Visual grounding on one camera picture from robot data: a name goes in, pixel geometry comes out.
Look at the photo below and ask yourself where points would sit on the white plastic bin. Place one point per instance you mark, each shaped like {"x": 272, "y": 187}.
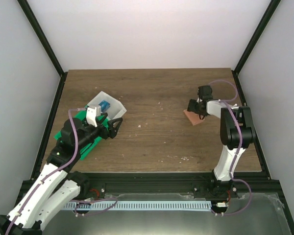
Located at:
{"x": 113, "y": 107}

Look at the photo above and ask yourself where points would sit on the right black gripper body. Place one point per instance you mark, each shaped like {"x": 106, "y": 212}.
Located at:
{"x": 195, "y": 108}

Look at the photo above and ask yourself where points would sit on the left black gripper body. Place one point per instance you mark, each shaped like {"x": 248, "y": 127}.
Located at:
{"x": 104, "y": 134}

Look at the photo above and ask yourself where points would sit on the green plastic bin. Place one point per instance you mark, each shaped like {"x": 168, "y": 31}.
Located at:
{"x": 82, "y": 116}
{"x": 86, "y": 150}

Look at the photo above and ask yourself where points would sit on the green plastic bin front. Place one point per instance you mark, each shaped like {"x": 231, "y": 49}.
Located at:
{"x": 86, "y": 150}

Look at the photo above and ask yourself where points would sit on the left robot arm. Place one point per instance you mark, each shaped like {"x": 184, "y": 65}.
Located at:
{"x": 56, "y": 184}

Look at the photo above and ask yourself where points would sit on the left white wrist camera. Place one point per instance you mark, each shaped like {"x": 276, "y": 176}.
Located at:
{"x": 92, "y": 112}

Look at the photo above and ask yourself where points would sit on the left black frame post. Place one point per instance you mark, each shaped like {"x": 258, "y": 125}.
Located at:
{"x": 40, "y": 35}

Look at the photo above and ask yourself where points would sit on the blue card in bin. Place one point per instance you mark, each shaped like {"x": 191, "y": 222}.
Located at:
{"x": 104, "y": 106}

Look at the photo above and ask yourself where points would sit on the green plastic bin middle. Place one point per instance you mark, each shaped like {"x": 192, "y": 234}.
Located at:
{"x": 82, "y": 116}

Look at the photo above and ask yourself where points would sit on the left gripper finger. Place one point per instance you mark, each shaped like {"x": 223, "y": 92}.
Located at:
{"x": 111, "y": 132}
{"x": 114, "y": 124}

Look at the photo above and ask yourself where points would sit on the right black frame post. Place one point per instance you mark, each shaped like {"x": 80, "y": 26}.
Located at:
{"x": 265, "y": 19}

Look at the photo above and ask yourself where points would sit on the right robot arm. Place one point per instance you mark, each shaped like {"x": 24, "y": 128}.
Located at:
{"x": 237, "y": 132}

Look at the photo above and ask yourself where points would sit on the black frame post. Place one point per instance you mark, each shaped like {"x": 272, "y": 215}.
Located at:
{"x": 40, "y": 35}
{"x": 265, "y": 19}

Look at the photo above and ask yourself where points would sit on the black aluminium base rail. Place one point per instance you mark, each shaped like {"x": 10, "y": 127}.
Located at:
{"x": 200, "y": 185}

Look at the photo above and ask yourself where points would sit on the light blue slotted cable duct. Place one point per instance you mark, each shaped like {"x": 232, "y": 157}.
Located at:
{"x": 204, "y": 206}

